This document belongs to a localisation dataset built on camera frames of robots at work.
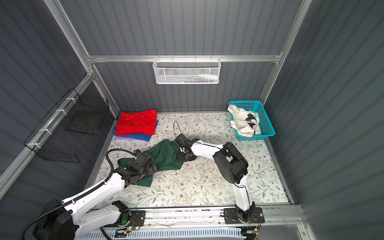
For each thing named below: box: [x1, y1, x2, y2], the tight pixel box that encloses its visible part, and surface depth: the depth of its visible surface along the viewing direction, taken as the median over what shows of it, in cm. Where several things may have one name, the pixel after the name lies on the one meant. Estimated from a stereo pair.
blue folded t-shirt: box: [112, 113, 159, 142], surface depth 104 cm
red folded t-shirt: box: [116, 109, 158, 136], surface depth 108 cm
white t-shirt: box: [227, 104, 261, 138], surface depth 114 cm
